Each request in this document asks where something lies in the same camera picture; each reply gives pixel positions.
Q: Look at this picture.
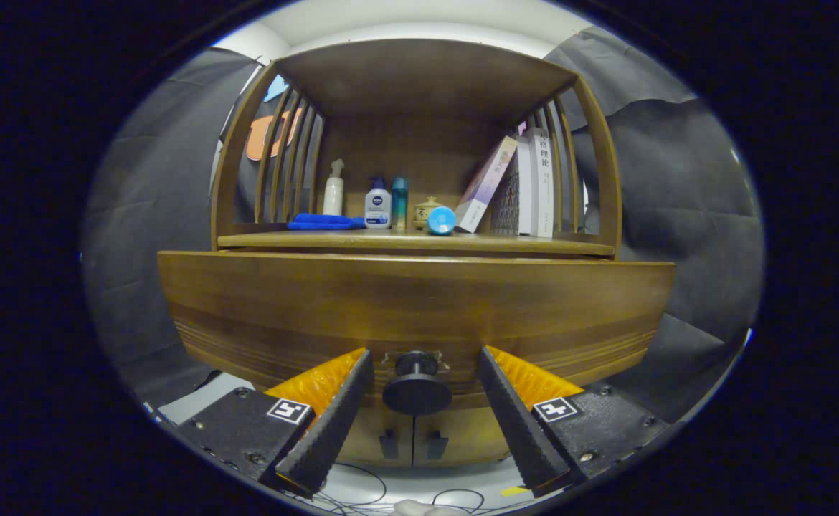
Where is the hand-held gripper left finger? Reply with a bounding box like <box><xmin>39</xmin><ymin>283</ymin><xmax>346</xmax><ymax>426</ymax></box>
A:
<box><xmin>163</xmin><ymin>348</ymin><xmax>375</xmax><ymax>500</ymax></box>

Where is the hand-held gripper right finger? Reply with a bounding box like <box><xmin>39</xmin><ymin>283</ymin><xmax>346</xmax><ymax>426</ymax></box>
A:
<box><xmin>477</xmin><ymin>346</ymin><xmax>671</xmax><ymax>499</ymax></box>

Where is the black drawer knob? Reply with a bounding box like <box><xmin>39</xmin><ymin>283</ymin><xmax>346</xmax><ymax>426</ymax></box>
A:
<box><xmin>381</xmin><ymin>350</ymin><xmax>453</xmax><ymax>416</ymax></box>

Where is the wooden drawer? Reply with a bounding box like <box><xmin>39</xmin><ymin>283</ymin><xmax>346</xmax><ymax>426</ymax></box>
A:
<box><xmin>156</xmin><ymin>249</ymin><xmax>677</xmax><ymax>411</ymax></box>

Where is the blue white cosmetic tube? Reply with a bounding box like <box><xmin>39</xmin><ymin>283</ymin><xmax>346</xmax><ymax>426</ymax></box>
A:
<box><xmin>427</xmin><ymin>206</ymin><xmax>458</xmax><ymax>237</ymax></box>

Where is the wooden cabinet door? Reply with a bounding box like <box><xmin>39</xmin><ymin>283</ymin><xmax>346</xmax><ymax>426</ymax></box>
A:
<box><xmin>414</xmin><ymin>405</ymin><xmax>517</xmax><ymax>465</ymax></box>
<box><xmin>338</xmin><ymin>408</ymin><xmax>414</xmax><ymax>467</ymax></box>

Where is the wooden countertop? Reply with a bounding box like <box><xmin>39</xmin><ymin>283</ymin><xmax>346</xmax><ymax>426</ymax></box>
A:
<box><xmin>217</xmin><ymin>229</ymin><xmax>616</xmax><ymax>257</ymax></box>

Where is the wooden cabinet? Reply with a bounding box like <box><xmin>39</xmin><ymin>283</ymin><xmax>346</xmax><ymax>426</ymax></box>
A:
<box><xmin>209</xmin><ymin>37</ymin><xmax>622</xmax><ymax>468</ymax></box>

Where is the blue folded cloth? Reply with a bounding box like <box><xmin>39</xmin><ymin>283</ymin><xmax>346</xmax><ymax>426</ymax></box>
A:
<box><xmin>287</xmin><ymin>213</ymin><xmax>366</xmax><ymax>231</ymax></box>

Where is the white blue lotion bottle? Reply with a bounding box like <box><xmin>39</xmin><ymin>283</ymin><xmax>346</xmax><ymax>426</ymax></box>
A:
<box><xmin>364</xmin><ymin>177</ymin><xmax>392</xmax><ymax>230</ymax></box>

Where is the grey patterned book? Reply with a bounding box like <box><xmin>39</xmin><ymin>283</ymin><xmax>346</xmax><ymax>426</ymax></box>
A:
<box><xmin>490</xmin><ymin>140</ymin><xmax>535</xmax><ymax>236</ymax></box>

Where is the white pump bottle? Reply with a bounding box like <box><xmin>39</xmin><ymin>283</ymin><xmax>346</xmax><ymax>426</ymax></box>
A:
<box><xmin>323</xmin><ymin>158</ymin><xmax>346</xmax><ymax>216</ymax></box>

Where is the beige lidded tea cup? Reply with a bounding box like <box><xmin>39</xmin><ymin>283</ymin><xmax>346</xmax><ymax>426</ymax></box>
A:
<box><xmin>412</xmin><ymin>196</ymin><xmax>443</xmax><ymax>230</ymax></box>

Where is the teal bottle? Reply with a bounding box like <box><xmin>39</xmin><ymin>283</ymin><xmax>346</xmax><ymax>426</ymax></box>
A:
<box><xmin>392</xmin><ymin>177</ymin><xmax>409</xmax><ymax>231</ymax></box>

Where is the white book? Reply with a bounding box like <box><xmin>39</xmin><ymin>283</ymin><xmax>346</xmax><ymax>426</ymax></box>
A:
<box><xmin>527</xmin><ymin>127</ymin><xmax>556</xmax><ymax>239</ymax></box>

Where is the purple leaning book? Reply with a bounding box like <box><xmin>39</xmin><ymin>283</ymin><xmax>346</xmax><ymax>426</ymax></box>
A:
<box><xmin>454</xmin><ymin>135</ymin><xmax>519</xmax><ymax>234</ymax></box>

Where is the black cable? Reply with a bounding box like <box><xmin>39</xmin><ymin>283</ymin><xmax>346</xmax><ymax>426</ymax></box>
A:
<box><xmin>430</xmin><ymin>488</ymin><xmax>487</xmax><ymax>514</ymax></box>
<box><xmin>318</xmin><ymin>462</ymin><xmax>389</xmax><ymax>512</ymax></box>

